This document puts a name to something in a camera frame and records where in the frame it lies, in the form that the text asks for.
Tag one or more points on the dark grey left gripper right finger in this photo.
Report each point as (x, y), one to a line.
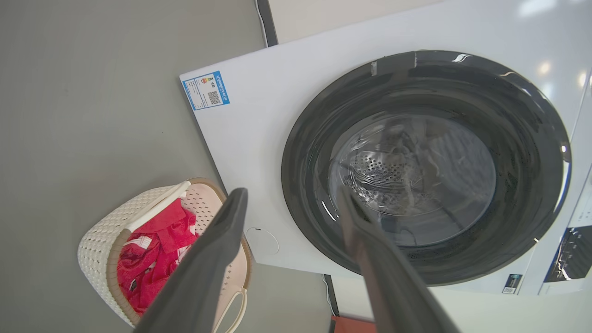
(393, 296)

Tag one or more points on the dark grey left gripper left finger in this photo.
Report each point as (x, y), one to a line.
(199, 286)

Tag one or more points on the cream woven plastic laundry basket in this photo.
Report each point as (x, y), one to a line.
(99, 245)

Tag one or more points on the red and white garment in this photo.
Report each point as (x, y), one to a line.
(148, 259)

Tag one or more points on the orange red flat object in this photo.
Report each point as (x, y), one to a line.
(354, 325)

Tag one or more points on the black skirting board strip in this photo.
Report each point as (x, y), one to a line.
(333, 296)
(271, 23)

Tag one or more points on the round white filter cover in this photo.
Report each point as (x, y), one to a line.
(264, 240)

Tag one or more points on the small dark brand sticker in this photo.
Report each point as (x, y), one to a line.
(512, 283)

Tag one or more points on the white front-load washing machine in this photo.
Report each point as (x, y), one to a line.
(259, 138)

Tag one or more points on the round dark washing machine door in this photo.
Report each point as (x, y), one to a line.
(314, 138)

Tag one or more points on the black washing machine control display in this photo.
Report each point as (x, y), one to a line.
(573, 254)

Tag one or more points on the blue energy label sticker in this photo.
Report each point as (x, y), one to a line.
(206, 90)

